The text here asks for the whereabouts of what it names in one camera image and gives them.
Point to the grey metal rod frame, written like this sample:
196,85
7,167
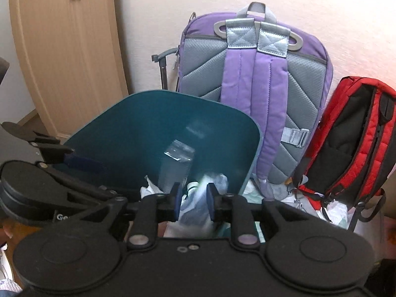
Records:
163,74

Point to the person's left hand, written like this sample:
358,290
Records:
5,233

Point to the clear plastic bag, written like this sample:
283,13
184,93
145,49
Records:
195,216

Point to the teal trash bin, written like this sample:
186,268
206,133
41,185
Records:
123,123

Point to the red black backpack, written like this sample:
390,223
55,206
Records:
343,148

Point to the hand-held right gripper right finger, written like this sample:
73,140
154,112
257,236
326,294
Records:
212,201

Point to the white plastic bag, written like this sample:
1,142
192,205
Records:
219,182

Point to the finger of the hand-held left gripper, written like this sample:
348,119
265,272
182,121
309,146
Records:
83,164
77,181

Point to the zigzag teal cream quilt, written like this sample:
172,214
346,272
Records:
253,196

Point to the crumpled white paper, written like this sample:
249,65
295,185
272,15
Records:
151,188

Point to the clear plastic bottle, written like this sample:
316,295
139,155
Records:
174,167

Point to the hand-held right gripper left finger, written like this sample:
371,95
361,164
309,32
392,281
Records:
177,201

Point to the purple grey backpack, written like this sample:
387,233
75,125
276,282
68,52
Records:
247,105

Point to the beige wooden door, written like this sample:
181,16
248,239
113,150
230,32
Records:
68,68

